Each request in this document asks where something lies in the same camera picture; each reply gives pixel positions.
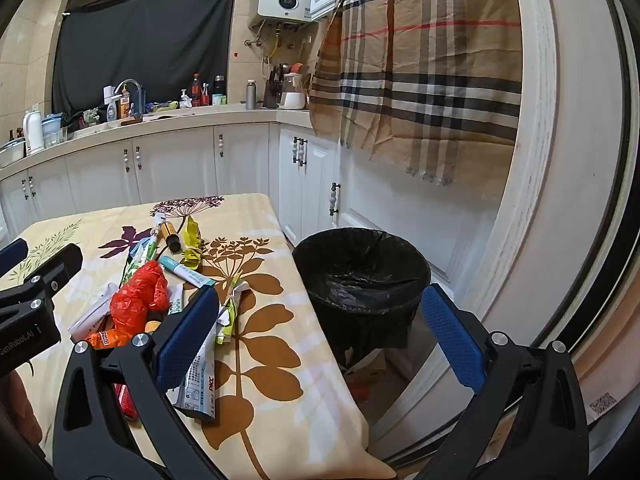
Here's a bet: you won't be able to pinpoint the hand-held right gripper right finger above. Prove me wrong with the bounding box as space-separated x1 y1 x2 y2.
420 284 591 480

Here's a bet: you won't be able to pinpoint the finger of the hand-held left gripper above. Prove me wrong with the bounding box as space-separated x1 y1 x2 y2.
0 238 29 275
0 243 84 313

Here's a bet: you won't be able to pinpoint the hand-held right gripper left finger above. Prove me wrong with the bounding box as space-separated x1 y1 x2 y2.
52 285 226 480

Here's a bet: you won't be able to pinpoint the white tube green print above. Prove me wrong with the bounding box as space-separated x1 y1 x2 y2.
167 282 189 316

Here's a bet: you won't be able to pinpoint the yellow green wrapper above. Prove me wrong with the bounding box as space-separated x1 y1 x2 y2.
215 280 251 346

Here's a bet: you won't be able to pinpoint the red plastic bag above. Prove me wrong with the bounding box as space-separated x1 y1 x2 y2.
110 261 171 336

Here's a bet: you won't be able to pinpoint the teal white tube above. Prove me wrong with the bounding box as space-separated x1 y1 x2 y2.
159 256 217 288

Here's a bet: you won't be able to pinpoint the white pack red print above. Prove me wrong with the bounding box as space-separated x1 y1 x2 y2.
67 282 121 341

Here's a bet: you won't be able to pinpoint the white packet blue print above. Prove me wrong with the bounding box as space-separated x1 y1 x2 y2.
172 330 222 424

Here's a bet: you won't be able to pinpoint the orange packet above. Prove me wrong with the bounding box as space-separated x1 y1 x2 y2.
85 327 136 351

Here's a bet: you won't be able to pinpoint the green white wrapper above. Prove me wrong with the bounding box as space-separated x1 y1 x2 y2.
120 237 163 286

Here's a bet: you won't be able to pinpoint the red packet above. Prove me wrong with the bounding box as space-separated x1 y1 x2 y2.
112 382 139 421

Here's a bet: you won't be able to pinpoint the orange tube black cap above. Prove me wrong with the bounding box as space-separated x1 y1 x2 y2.
159 220 182 254

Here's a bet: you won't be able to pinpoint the black bin with bag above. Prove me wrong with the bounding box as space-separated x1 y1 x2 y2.
291 227 432 368

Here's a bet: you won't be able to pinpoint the person's left forearm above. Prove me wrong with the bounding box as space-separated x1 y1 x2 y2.
0 375 44 446

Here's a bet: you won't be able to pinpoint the cardboard box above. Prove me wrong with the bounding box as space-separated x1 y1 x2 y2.
342 347 389 387

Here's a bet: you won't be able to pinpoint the floral tablecloth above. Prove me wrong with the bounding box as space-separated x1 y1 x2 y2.
0 192 396 480

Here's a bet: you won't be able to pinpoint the steel pot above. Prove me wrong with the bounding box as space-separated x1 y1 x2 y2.
0 137 27 169

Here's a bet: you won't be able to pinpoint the white kettle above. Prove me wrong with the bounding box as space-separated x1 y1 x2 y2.
22 110 46 155

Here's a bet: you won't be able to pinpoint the clear container blue lid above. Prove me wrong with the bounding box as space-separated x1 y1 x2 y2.
42 115 66 148

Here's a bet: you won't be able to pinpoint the white base cabinets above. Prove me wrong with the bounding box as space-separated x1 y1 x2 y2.
0 122 501 306

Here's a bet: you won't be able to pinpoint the code sticker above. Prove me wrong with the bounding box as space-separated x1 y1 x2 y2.
587 392 619 414

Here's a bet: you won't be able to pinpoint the white plastic bottle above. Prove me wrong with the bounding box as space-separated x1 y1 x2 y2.
104 85 121 122

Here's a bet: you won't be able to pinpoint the chrome faucet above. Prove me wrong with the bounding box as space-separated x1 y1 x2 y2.
117 79 144 121

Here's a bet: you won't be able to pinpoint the beige countertop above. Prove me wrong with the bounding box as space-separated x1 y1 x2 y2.
0 105 313 181

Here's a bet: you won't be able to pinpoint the black knife block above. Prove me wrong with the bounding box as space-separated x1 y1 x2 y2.
263 65 283 109

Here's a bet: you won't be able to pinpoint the plaid cloth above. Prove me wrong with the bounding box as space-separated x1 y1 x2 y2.
309 0 524 187

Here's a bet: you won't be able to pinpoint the white door frame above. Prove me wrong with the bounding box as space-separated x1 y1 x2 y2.
370 0 628 461

